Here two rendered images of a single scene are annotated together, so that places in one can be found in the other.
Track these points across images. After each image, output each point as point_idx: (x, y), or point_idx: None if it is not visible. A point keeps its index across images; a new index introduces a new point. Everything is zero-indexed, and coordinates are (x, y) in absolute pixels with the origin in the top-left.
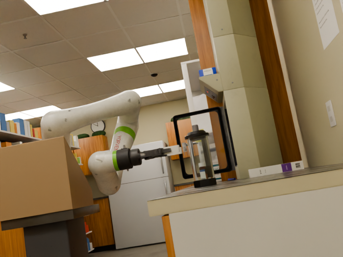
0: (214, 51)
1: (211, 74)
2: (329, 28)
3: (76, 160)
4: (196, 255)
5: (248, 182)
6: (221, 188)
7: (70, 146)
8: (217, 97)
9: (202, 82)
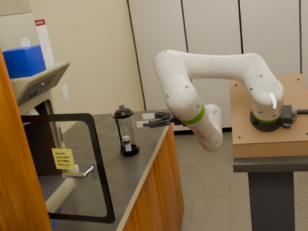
0: (9, 23)
1: (54, 62)
2: None
3: (230, 106)
4: None
5: (135, 115)
6: (148, 110)
7: (250, 96)
8: (38, 95)
9: (64, 68)
